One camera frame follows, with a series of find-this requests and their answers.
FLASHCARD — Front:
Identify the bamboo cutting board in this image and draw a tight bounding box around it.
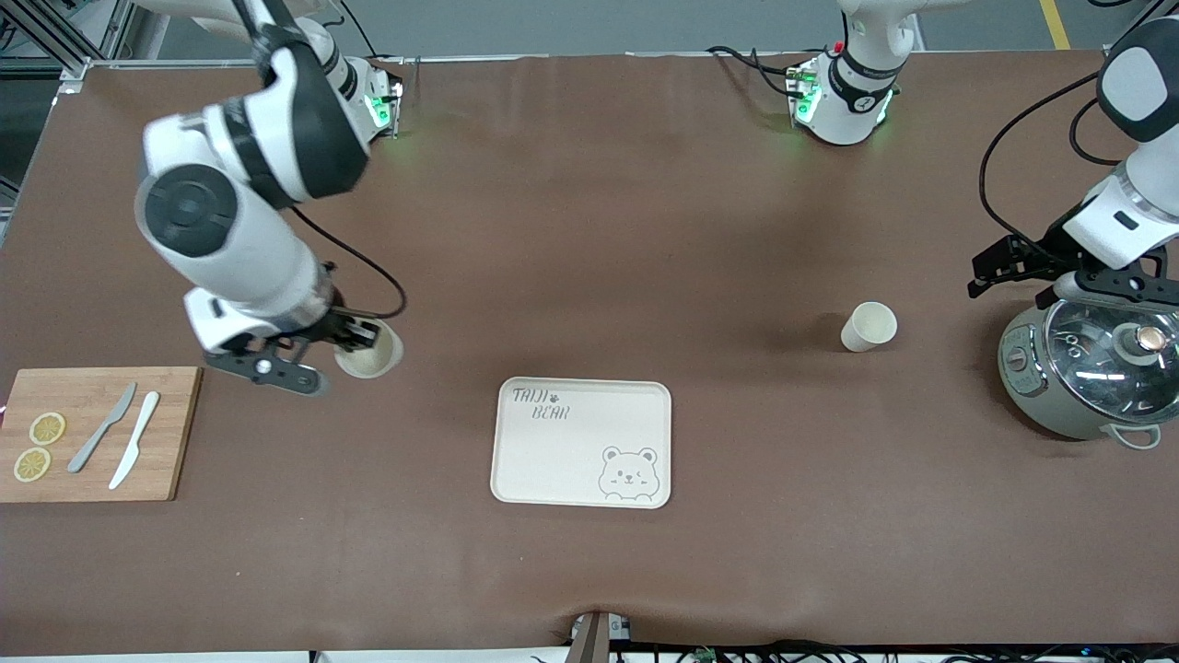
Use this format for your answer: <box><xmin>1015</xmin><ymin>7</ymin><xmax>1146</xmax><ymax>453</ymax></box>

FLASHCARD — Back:
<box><xmin>0</xmin><ymin>366</ymin><xmax>204</xmax><ymax>504</ymax></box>

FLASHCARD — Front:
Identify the white plastic knife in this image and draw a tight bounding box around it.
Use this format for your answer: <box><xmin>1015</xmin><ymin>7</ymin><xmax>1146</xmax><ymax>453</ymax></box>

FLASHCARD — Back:
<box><xmin>108</xmin><ymin>391</ymin><xmax>161</xmax><ymax>491</ymax></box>

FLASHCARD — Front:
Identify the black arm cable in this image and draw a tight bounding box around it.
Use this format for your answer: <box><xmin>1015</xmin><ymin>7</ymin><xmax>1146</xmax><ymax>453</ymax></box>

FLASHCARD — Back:
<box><xmin>290</xmin><ymin>207</ymin><xmax>408</xmax><ymax>321</ymax></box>
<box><xmin>978</xmin><ymin>69</ymin><xmax>1152</xmax><ymax>245</ymax></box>

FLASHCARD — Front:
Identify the grey plastic knife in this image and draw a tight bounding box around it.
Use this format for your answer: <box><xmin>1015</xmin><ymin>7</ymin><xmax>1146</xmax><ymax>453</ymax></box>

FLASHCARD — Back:
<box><xmin>66</xmin><ymin>381</ymin><xmax>138</xmax><ymax>474</ymax></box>

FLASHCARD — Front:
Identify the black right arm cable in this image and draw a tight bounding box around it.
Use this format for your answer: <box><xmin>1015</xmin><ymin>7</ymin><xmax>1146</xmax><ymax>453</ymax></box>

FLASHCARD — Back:
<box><xmin>290</xmin><ymin>207</ymin><xmax>408</xmax><ymax>321</ymax></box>

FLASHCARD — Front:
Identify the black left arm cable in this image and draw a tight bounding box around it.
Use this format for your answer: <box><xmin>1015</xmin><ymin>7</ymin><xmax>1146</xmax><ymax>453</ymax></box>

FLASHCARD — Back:
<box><xmin>978</xmin><ymin>69</ymin><xmax>1152</xmax><ymax>245</ymax></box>

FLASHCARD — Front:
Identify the glass pot lid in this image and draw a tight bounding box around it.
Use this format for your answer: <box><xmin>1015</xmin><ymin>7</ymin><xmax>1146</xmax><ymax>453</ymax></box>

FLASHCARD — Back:
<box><xmin>1044</xmin><ymin>284</ymin><xmax>1179</xmax><ymax>426</ymax></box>

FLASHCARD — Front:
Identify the black cable on table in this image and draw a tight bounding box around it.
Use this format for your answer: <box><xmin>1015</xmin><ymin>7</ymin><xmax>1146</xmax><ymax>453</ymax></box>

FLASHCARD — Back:
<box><xmin>706</xmin><ymin>44</ymin><xmax>798</xmax><ymax>98</ymax></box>

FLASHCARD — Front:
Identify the white plastic cup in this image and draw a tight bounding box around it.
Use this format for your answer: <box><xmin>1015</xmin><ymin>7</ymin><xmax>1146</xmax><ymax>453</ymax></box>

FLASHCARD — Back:
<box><xmin>840</xmin><ymin>301</ymin><xmax>899</xmax><ymax>354</ymax></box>
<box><xmin>333</xmin><ymin>318</ymin><xmax>404</xmax><ymax>380</ymax></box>

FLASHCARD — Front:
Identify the aluminium frame profile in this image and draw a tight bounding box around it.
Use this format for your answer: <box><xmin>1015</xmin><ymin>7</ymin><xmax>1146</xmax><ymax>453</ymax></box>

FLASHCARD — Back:
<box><xmin>0</xmin><ymin>0</ymin><xmax>176</xmax><ymax>93</ymax></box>

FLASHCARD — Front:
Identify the grey-green electric cooking pot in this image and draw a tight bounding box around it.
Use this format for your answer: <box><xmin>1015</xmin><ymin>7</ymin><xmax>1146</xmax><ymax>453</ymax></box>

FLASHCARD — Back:
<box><xmin>998</xmin><ymin>267</ymin><xmax>1179</xmax><ymax>452</ymax></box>

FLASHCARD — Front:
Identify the white bear print tray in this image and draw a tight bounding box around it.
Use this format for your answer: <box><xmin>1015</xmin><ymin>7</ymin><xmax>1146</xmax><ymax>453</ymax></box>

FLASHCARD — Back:
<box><xmin>489</xmin><ymin>377</ymin><xmax>673</xmax><ymax>510</ymax></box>

